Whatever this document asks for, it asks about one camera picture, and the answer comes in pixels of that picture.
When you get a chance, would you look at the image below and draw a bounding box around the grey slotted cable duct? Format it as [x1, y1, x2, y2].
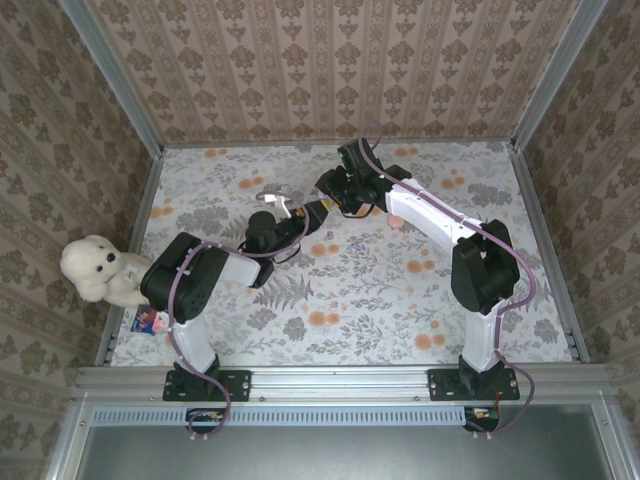
[92, 405, 467, 427]

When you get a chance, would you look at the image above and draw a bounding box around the thin black right gripper cable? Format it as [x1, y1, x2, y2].
[342, 202, 377, 220]

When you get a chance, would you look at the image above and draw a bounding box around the thin black left gripper cable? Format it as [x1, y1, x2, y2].
[237, 239, 302, 265]

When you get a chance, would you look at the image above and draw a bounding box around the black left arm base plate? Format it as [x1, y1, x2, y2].
[162, 368, 252, 403]

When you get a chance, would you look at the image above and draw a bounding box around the grey metal panel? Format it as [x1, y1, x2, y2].
[74, 405, 621, 480]

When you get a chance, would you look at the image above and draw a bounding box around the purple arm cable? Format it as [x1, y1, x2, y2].
[167, 188, 310, 444]
[357, 122, 540, 439]

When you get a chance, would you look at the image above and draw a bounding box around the blue card packet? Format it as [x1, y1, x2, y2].
[130, 305, 155, 335]

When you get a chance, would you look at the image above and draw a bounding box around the aluminium mounting rail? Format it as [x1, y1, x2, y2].
[74, 364, 612, 405]

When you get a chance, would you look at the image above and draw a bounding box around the aluminium table side rail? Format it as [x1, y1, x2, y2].
[510, 142, 592, 365]
[94, 147, 165, 367]

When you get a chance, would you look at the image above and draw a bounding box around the aluminium frame post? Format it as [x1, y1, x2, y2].
[510, 0, 610, 151]
[58, 0, 166, 157]

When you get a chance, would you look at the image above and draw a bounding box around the floral patterned table cover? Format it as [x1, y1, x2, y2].
[107, 142, 576, 367]

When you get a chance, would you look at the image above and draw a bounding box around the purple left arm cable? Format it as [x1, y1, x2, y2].
[167, 188, 310, 444]

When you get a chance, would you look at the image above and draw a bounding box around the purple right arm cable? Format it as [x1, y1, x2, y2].
[357, 122, 540, 439]

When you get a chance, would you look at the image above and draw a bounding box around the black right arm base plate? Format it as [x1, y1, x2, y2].
[427, 368, 521, 403]

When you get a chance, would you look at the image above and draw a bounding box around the white teddy bear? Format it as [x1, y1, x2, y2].
[59, 233, 154, 307]

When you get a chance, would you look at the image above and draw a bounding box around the thin aluminium table end rail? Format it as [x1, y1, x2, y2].
[162, 141, 516, 150]

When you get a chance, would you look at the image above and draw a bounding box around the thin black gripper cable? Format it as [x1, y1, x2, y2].
[237, 239, 302, 265]
[342, 202, 377, 220]

